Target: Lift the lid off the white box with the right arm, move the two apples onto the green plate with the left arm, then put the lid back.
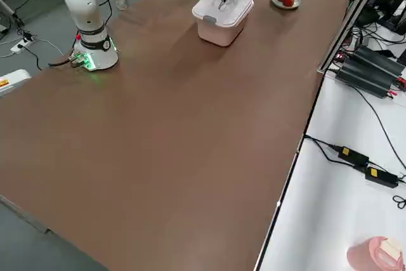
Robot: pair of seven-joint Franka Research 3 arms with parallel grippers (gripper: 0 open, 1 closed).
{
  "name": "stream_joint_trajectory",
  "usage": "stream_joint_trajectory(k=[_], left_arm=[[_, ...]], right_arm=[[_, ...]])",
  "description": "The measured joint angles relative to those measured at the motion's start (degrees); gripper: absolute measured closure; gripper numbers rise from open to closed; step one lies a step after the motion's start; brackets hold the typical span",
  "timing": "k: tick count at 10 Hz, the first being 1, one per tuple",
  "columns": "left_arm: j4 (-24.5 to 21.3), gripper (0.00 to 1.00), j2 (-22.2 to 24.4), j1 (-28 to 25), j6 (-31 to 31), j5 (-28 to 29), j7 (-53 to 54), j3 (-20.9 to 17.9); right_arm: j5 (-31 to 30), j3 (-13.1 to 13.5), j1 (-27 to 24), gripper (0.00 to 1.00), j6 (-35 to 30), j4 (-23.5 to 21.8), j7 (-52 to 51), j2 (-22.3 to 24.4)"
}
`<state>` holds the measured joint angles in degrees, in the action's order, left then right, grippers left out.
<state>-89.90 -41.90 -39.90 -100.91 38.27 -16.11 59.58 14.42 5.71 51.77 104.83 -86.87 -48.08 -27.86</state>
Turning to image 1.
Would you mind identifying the white box lid grey clasps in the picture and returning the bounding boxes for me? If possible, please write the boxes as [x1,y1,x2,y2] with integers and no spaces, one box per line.
[191,0,256,28]

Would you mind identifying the green plate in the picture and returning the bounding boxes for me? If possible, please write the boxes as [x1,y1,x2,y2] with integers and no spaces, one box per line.
[270,0,302,11]

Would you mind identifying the white plastic storage box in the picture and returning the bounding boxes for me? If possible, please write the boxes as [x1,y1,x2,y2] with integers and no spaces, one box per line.
[196,9,252,48]

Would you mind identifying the black monitor stand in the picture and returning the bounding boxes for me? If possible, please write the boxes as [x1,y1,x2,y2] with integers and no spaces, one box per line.
[355,0,406,36]

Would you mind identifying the black finned power supply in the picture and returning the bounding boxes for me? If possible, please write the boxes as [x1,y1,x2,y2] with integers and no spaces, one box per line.
[352,45,406,77]
[335,57,399,100]

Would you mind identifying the black adapter yellow label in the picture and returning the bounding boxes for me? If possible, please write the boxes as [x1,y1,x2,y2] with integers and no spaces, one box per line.
[363,166,400,189]
[337,145,371,166]

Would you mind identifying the white power strip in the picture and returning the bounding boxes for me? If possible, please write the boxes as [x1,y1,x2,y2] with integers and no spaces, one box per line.
[10,36,35,55]

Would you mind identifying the white cabinet yellow label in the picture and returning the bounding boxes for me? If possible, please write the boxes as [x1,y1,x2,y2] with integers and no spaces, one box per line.
[0,69,32,98]

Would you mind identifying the pink round container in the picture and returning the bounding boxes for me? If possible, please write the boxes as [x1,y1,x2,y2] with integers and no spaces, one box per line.
[346,235,404,271]

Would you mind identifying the aluminium camera post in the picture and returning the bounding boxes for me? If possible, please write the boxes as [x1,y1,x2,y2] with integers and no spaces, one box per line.
[317,0,393,74]

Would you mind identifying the black adapter cable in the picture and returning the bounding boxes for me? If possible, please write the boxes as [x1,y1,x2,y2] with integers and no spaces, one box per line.
[303,135,357,168]

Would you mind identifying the black base cable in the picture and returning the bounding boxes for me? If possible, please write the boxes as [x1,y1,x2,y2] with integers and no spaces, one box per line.
[47,56,79,68]

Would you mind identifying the long black supply cable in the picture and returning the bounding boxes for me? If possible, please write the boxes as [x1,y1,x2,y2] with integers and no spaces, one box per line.
[328,67,406,170]

